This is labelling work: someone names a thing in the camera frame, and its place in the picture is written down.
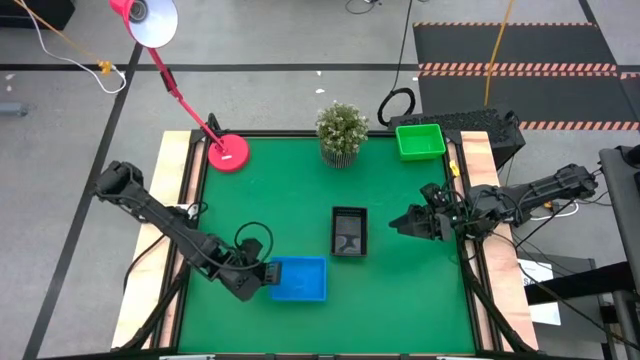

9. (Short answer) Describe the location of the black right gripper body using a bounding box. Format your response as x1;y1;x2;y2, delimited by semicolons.
422;182;466;241

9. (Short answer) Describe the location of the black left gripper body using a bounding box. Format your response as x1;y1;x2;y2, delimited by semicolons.
222;259;269;301

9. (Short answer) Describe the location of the wooden side board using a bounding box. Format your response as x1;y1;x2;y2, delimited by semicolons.
110;130;204;351
447;130;540;351

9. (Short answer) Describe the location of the potted artificial plant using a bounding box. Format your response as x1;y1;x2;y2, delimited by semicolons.
315;102;370;170

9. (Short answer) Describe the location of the red desk lamp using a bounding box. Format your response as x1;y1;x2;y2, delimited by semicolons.
108;0;251;174

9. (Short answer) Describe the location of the white paper sheet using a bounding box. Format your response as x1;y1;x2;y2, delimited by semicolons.
517;258;562;327

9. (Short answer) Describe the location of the black bar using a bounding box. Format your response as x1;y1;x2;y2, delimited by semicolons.
523;261;640;307

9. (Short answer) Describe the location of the black mat with striped edge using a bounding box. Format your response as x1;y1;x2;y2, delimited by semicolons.
412;20;619;72
418;69;640;132

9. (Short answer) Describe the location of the dark grey desk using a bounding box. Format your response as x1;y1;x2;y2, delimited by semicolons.
598;144;640;296

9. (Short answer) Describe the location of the grey floor object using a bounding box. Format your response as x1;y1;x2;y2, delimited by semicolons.
0;101;29;118

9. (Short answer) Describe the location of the black box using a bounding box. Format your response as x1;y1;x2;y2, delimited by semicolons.
0;0;76;30

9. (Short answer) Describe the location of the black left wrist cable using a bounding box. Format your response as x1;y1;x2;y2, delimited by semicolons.
233;221;275;264

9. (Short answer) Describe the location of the black aluminium table frame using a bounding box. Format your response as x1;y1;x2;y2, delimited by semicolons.
119;128;539;360

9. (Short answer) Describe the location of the black power cable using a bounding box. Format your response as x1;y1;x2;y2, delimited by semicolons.
122;232;169;296

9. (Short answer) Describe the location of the white cable with orange plug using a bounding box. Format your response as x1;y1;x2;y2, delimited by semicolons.
529;192;581;222

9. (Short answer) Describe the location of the black hanging cable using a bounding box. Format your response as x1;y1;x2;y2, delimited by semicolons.
376;0;417;128

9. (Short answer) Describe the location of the yellow hanging cable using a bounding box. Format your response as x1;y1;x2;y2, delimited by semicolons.
482;0;516;108

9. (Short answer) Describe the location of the thin black floor cable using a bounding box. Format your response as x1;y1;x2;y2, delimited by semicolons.
344;0;382;15

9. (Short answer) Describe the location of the orange cable with yellow plug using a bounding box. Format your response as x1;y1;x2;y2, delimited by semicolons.
12;0;114;76

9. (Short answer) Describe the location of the white floor cable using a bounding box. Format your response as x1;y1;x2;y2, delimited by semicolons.
19;0;128;96

